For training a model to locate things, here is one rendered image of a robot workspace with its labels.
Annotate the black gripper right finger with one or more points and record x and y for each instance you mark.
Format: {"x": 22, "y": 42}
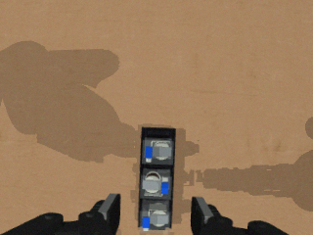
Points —
{"x": 204, "y": 216}

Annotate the black rack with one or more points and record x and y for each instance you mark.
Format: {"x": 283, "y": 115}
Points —
{"x": 157, "y": 133}

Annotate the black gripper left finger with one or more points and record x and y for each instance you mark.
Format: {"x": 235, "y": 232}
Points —
{"x": 105, "y": 215}

